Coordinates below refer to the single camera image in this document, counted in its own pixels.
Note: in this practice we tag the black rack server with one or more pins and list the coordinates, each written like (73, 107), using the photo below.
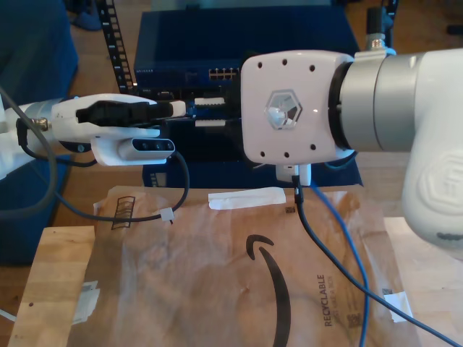
(162, 93)

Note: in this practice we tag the black open rack shelf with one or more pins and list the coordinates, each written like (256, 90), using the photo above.
(210, 144)

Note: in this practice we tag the dark blue cabinet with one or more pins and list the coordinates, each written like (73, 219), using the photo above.
(224, 175)

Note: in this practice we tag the blue sofa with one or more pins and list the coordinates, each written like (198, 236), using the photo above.
(36, 43)

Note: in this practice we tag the long white tape strip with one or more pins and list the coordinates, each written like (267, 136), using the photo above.
(246, 198)

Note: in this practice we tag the grey-blue slipper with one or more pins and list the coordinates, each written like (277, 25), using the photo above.
(88, 22)

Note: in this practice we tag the brown paper mailer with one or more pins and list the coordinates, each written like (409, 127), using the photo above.
(162, 282)

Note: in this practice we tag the black furniture foot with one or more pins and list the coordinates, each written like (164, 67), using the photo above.
(455, 29)

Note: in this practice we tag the white shipping label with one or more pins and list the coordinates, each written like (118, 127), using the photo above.
(87, 300)

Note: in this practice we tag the blue network switch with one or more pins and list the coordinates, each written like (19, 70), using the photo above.
(199, 36)

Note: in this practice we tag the black equipment rack frame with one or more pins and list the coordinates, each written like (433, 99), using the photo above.
(110, 36)

